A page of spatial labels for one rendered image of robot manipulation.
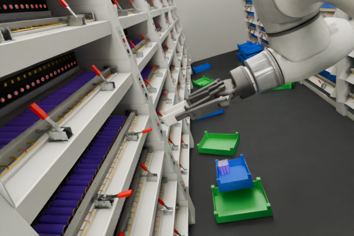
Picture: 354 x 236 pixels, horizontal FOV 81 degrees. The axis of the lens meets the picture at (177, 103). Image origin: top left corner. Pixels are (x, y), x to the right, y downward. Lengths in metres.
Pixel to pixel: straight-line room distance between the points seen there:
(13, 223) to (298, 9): 0.53
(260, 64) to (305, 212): 1.03
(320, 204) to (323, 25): 1.08
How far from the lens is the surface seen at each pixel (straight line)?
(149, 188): 0.85
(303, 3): 0.42
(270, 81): 0.49
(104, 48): 0.86
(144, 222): 0.77
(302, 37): 0.48
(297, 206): 1.40
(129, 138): 0.76
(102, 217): 0.56
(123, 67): 0.85
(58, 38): 0.54
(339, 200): 1.45
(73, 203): 0.59
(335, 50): 0.52
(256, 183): 1.45
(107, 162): 0.66
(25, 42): 0.46
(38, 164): 0.44
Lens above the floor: 1.12
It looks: 24 degrees down
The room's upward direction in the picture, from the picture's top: 19 degrees counter-clockwise
